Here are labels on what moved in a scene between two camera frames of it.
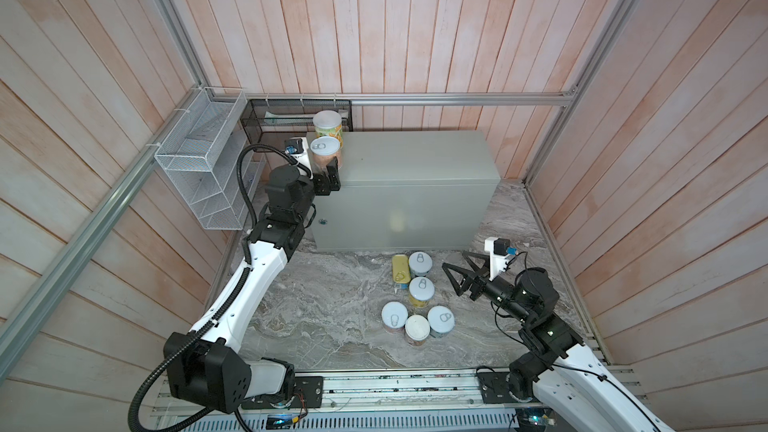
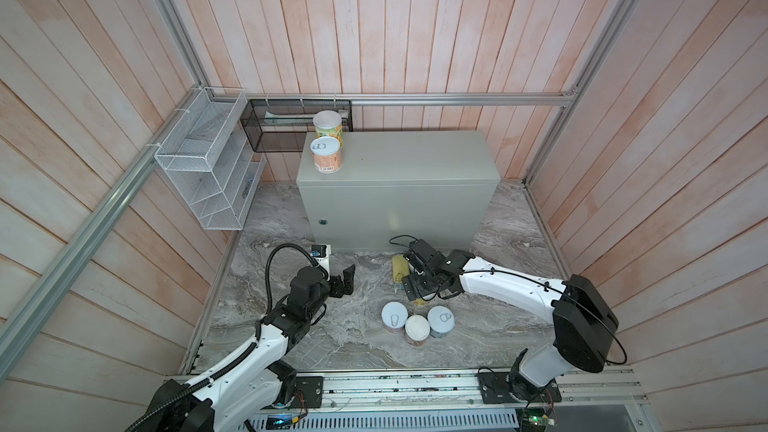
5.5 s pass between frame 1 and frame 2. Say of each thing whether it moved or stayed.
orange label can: stayed
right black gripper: moved
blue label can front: stayed
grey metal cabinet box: stayed
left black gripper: moved
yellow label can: stayed
